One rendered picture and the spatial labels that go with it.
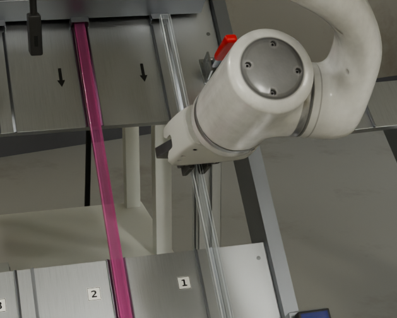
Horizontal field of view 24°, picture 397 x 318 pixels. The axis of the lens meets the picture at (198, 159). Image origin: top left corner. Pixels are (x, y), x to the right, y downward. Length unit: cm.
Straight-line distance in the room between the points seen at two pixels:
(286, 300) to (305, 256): 213
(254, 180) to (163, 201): 51
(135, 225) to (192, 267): 74
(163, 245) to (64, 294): 62
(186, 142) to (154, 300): 22
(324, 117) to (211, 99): 11
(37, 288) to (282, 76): 42
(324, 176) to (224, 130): 318
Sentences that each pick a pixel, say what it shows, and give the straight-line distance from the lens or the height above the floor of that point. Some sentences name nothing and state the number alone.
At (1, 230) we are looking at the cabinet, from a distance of 187.
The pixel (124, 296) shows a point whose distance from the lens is 109.
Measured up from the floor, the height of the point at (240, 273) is 83.
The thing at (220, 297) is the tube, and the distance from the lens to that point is 108.
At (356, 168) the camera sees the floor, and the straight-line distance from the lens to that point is 422.
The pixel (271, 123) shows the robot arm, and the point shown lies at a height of 108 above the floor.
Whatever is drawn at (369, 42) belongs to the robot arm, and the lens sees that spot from 85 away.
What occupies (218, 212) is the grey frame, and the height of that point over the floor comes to 75.
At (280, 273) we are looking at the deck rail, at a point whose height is 83.
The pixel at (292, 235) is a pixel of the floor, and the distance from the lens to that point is 344.
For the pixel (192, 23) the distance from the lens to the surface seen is 129.
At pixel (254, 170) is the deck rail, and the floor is 94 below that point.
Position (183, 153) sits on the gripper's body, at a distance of 101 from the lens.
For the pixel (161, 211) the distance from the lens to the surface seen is 167.
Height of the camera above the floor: 131
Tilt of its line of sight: 18 degrees down
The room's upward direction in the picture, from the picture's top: straight up
